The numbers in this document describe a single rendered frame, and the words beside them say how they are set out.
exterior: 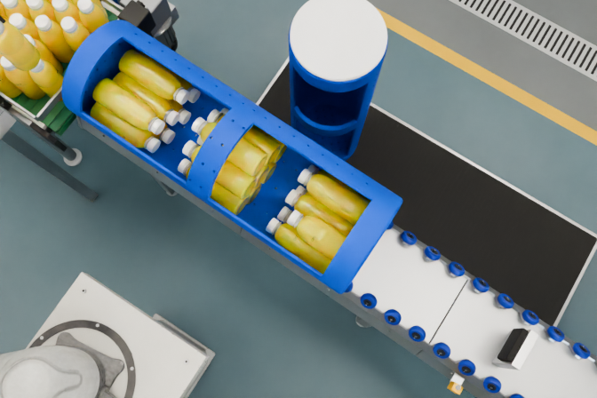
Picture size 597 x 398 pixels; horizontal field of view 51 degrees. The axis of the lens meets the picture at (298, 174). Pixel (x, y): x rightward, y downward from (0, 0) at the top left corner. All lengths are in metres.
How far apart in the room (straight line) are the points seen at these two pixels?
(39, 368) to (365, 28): 1.19
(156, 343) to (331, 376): 1.17
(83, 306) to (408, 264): 0.86
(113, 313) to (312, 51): 0.88
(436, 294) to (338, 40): 0.75
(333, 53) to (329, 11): 0.13
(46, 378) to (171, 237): 1.41
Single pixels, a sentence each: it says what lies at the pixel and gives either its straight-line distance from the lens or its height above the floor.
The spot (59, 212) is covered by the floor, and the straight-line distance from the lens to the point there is 2.88.
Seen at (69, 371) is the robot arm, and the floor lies 1.27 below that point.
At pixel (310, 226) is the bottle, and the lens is 1.53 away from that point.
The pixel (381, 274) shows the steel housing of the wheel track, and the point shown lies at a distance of 1.74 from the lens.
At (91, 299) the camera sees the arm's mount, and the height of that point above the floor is 1.05.
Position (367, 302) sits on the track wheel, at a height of 0.97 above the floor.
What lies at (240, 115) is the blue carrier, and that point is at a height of 1.22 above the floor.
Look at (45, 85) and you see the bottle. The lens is 1.90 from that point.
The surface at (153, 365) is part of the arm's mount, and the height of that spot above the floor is 1.05.
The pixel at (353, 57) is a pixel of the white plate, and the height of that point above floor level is 1.04.
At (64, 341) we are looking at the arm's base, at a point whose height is 1.07.
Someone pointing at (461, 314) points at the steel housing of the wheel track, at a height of 0.93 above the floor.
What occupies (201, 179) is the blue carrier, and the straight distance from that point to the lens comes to 1.53.
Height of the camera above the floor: 2.64
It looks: 75 degrees down
